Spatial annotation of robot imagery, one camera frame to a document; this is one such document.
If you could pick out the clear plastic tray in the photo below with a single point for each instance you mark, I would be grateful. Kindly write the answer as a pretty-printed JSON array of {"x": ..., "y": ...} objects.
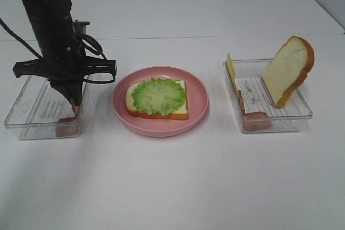
[
  {"x": 38, "y": 108},
  {"x": 292, "y": 117}
]

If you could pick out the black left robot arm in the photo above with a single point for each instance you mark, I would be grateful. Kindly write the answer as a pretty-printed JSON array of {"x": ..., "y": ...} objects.
[{"x": 67, "y": 54}]

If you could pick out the tray bacon strip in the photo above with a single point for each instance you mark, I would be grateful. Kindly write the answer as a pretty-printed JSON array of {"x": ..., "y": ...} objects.
[
  {"x": 253, "y": 121},
  {"x": 70, "y": 124}
]

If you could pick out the round-top bread slice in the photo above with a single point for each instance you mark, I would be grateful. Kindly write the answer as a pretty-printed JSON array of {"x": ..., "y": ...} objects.
[{"x": 288, "y": 69}]

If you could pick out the pink round plate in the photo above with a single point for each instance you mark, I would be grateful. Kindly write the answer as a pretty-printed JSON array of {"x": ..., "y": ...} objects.
[{"x": 197, "y": 100}]

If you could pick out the left clear plastic tray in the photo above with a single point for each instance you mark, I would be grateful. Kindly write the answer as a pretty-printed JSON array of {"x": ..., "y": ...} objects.
[{"x": 38, "y": 108}]

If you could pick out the yellow cheese slice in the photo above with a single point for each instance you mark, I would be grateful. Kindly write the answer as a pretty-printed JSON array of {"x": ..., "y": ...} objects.
[{"x": 232, "y": 72}]

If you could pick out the green lettuce leaf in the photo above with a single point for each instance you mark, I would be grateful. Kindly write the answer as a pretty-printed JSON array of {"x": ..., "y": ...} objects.
[{"x": 158, "y": 96}]

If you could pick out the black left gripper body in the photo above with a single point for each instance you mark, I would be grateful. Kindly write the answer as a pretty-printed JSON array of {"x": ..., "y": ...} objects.
[{"x": 88, "y": 66}]

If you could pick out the right clear plastic tray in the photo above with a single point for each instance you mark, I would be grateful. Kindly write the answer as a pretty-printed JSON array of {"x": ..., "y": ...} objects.
[{"x": 292, "y": 117}]

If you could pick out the square white bread slice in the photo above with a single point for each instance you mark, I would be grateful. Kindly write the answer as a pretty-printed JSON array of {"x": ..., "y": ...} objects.
[{"x": 181, "y": 114}]

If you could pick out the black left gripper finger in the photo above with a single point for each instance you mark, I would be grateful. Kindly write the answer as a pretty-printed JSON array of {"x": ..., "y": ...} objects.
[
  {"x": 63, "y": 90},
  {"x": 75, "y": 92}
]

